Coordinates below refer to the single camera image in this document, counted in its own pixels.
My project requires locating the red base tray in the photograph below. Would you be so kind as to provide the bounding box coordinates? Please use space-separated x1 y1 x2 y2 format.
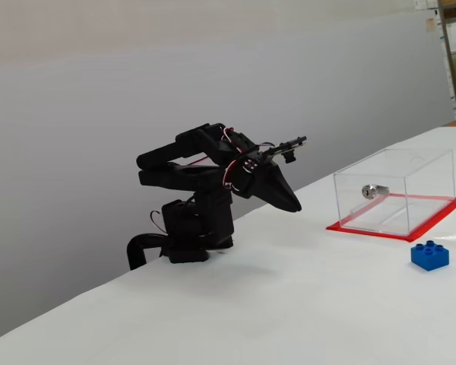
325 193 456 243

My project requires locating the red white gripper servo wire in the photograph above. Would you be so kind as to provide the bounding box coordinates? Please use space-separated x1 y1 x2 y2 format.
220 127 248 193

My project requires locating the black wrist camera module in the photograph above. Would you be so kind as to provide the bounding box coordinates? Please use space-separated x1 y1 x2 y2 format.
264 135 309 164

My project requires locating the blue lego brick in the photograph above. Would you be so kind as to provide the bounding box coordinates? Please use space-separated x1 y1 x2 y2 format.
410 240 450 272

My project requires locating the grey metal shelf post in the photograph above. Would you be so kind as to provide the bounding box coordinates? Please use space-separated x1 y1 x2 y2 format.
435 0 456 119

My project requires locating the red white base servo wire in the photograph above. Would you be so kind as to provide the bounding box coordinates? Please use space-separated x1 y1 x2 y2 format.
149 210 169 234

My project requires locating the silver lock cylinder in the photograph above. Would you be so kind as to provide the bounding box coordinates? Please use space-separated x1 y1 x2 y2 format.
361 184 391 201

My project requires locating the transparent plastic box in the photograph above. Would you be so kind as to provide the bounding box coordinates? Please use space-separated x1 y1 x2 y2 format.
333 147 456 236

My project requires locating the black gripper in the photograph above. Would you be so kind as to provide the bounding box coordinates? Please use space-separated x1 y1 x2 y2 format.
230 149 302 214

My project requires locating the black table clamp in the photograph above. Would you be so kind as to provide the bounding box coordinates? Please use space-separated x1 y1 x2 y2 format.
126 233 172 271

